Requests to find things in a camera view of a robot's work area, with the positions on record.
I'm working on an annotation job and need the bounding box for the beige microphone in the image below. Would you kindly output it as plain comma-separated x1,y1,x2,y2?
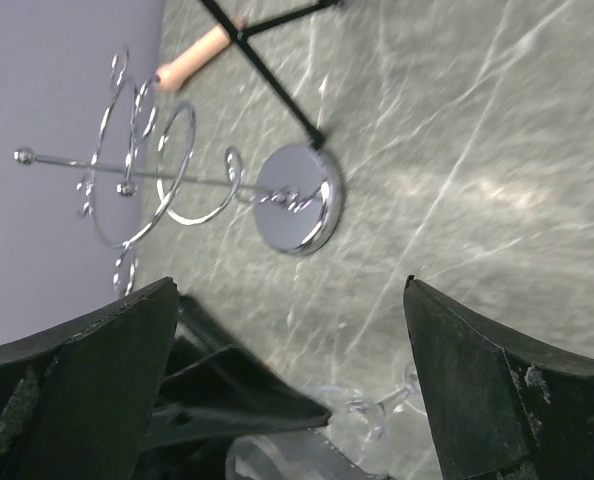
156,25,231,92

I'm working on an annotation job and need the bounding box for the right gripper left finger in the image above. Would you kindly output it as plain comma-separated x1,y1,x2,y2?
0,278,178,479

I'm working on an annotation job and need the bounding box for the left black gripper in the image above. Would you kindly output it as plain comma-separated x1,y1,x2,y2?
141,294,368,480

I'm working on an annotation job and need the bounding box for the chrome wine glass rack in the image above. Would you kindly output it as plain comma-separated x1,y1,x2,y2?
13,48,344,297

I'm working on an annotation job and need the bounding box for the black perforated music stand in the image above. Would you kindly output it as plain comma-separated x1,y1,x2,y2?
199,0,349,150

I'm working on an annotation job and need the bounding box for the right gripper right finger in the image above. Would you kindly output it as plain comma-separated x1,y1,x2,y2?
403,276,594,479

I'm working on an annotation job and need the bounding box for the clear wine glass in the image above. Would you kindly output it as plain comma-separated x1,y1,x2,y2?
224,362,421,480

